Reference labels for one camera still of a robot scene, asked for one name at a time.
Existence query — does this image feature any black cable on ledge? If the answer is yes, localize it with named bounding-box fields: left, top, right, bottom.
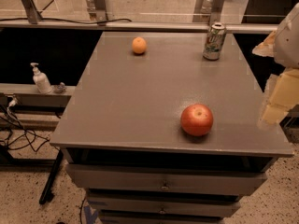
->
left=0, top=17, right=133, bottom=26

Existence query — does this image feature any metal bracket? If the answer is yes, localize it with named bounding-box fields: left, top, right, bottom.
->
left=21, top=0, right=42, bottom=24
left=93, top=0, right=107, bottom=21
left=192, top=0, right=224, bottom=24

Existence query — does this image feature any middle metal bracket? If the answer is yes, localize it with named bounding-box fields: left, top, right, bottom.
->
left=93, top=0, right=107, bottom=21

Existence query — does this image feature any orange fruit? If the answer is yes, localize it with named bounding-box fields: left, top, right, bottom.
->
left=132, top=36, right=147, bottom=54

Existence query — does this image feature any grey drawer cabinet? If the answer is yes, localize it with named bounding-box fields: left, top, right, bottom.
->
left=51, top=32, right=292, bottom=224

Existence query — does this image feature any black table leg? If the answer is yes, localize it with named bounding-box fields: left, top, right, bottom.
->
left=39, top=151, right=64, bottom=205

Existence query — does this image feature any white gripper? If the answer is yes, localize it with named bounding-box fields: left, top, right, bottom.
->
left=252, top=3, right=299, bottom=129

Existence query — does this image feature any grey drawer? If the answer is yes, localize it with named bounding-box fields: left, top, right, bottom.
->
left=88, top=193, right=240, bottom=217
left=65, top=164, right=267, bottom=196

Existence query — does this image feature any black cable bundle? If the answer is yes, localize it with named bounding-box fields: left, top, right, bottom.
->
left=0, top=96, right=51, bottom=153

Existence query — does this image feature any small grey metal object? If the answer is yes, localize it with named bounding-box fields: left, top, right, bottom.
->
left=54, top=82, right=66, bottom=93

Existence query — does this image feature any green white soda can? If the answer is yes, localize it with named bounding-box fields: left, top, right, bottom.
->
left=203, top=22, right=226, bottom=61

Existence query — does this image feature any top grey drawer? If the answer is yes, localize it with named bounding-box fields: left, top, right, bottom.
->
left=65, top=164, right=267, bottom=196

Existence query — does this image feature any middle grey drawer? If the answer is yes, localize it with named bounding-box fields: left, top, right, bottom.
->
left=88, top=193, right=240, bottom=217

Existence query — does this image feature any grey side shelf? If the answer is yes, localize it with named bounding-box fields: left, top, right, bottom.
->
left=0, top=83, right=75, bottom=107

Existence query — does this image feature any red apple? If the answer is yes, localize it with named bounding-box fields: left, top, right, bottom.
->
left=180, top=104, right=214, bottom=136

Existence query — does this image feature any right metal bracket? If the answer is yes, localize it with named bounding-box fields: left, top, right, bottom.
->
left=192, top=0, right=224, bottom=24

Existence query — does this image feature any white pump dispenser bottle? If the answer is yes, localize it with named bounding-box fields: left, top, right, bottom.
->
left=30, top=63, right=52, bottom=94

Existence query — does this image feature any left metal bracket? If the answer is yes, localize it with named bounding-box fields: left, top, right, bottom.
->
left=21, top=0, right=42, bottom=24

